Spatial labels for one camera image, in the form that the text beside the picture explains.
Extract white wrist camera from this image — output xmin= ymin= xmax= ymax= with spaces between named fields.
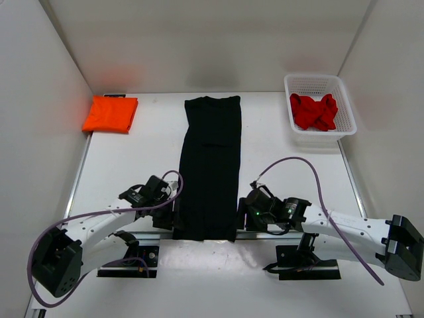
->
xmin=166 ymin=181 xmax=179 ymax=197
xmin=250 ymin=180 xmax=265 ymax=189

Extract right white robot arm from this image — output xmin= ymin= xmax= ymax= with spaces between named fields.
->
xmin=238 ymin=185 xmax=423 ymax=282

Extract aluminium rail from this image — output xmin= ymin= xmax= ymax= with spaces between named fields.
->
xmin=131 ymin=231 xmax=303 ymax=240

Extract black t shirt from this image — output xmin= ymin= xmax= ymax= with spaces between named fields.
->
xmin=173 ymin=95 xmax=242 ymax=241

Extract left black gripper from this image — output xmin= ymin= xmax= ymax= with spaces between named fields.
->
xmin=149 ymin=195 xmax=185 ymax=229

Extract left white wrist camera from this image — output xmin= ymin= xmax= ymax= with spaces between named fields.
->
xmin=166 ymin=181 xmax=179 ymax=197

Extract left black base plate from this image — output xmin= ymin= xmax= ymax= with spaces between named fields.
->
xmin=97 ymin=245 xmax=160 ymax=279

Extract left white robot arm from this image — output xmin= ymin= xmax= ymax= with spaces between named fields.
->
xmin=27 ymin=176 xmax=184 ymax=298

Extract white plastic basket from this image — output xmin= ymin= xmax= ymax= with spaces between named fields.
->
xmin=284 ymin=74 xmax=357 ymax=148

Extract red t shirt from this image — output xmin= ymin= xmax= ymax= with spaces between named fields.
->
xmin=290 ymin=93 xmax=338 ymax=131

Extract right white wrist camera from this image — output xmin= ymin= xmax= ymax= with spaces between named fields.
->
xmin=250 ymin=180 xmax=265 ymax=189

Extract orange t shirt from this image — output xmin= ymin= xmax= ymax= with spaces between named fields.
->
xmin=81 ymin=96 xmax=138 ymax=134

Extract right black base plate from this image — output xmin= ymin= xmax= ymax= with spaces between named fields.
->
xmin=263 ymin=234 xmax=341 ymax=281

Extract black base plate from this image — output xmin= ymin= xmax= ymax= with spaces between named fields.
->
xmin=263 ymin=234 xmax=341 ymax=281
xmin=97 ymin=245 xmax=160 ymax=279

